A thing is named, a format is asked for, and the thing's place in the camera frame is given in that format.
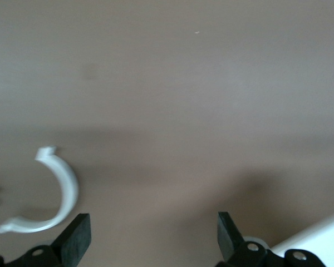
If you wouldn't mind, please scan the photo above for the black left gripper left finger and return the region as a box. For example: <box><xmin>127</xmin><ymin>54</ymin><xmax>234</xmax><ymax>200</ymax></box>
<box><xmin>0</xmin><ymin>213</ymin><xmax>92</xmax><ymax>267</ymax></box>

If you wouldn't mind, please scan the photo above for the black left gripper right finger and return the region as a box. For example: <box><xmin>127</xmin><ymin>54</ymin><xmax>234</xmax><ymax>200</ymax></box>
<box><xmin>216</xmin><ymin>211</ymin><xmax>326</xmax><ymax>267</ymax></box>

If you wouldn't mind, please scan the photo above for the white curved plastic clamp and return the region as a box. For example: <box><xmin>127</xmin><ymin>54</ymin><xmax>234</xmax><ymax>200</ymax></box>
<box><xmin>0</xmin><ymin>145</ymin><xmax>80</xmax><ymax>235</ymax></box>

